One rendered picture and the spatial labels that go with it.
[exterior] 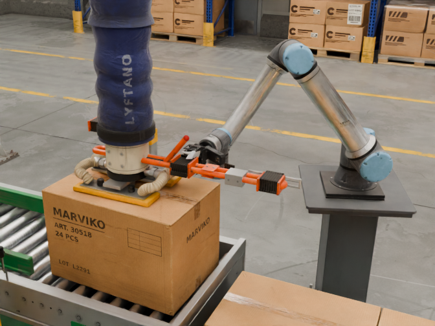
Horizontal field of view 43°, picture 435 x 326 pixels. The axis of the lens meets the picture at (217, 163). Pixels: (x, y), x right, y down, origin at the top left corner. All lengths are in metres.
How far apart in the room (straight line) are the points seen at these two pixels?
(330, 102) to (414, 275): 1.57
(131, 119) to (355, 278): 1.49
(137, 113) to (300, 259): 1.84
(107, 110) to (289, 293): 1.04
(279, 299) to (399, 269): 1.47
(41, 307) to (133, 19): 1.19
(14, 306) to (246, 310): 0.96
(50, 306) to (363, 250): 1.50
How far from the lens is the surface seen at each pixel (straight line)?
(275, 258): 3.59
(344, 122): 2.44
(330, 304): 2.34
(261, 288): 2.38
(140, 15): 2.02
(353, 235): 2.85
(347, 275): 2.97
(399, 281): 3.55
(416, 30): 8.94
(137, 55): 2.05
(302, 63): 2.30
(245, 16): 10.91
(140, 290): 2.24
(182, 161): 2.13
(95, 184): 2.26
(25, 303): 2.46
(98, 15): 2.03
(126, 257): 2.19
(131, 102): 2.07
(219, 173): 2.05
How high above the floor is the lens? 1.93
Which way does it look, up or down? 23 degrees down
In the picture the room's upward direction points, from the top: 1 degrees clockwise
